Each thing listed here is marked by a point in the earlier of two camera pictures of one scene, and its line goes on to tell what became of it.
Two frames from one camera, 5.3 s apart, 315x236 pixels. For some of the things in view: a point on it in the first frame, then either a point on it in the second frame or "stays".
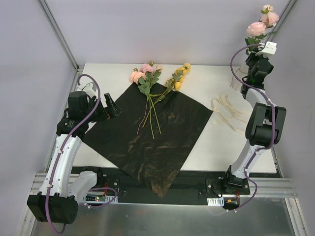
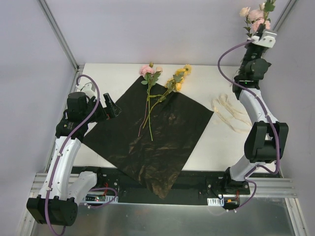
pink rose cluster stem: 257,31 -> 257,16
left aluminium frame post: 60,34 stays
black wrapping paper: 152,134 stays
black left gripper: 104,112 stays
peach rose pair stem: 139,77 -> 269,5
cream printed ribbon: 236,119 stays
